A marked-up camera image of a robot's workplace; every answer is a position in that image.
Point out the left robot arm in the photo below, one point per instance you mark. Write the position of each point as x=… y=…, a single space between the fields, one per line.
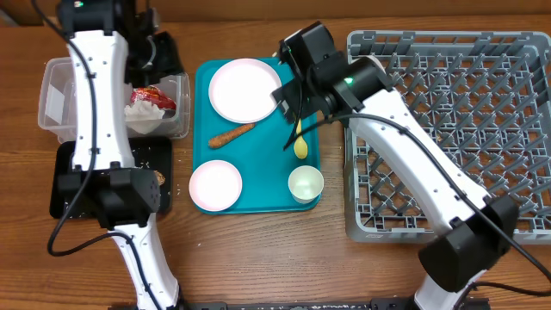
x=111 y=44

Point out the white bowl with rice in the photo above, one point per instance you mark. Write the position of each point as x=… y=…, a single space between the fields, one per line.
x=376 y=63

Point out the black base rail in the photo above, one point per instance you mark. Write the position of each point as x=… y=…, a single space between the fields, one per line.
x=394 y=303

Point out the red snack wrapper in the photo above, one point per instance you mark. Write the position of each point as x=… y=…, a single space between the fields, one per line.
x=154 y=95

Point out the brown food scrap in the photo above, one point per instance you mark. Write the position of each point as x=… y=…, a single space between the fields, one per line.
x=160 y=177

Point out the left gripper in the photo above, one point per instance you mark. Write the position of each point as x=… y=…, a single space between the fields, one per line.
x=170 y=63

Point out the teal serving tray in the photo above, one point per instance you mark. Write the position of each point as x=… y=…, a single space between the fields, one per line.
x=259 y=156

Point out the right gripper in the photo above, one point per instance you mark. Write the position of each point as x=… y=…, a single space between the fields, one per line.
x=292 y=102

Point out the white cup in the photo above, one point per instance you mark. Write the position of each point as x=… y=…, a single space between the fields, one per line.
x=305 y=183

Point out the brown carrot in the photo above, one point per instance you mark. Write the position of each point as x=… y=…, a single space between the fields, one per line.
x=227 y=137

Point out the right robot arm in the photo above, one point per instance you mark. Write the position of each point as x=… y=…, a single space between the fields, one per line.
x=473 y=229

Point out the white napkin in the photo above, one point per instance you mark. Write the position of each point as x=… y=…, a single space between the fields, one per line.
x=143 y=111

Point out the black plastic tray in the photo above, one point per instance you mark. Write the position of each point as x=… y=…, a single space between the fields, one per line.
x=152 y=153

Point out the large white plate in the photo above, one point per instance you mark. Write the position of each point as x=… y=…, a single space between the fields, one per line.
x=240 y=91

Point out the yellow plastic spoon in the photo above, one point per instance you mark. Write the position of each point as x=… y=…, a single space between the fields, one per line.
x=300 y=146

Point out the grey dishwasher rack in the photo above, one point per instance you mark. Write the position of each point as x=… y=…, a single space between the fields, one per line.
x=484 y=98

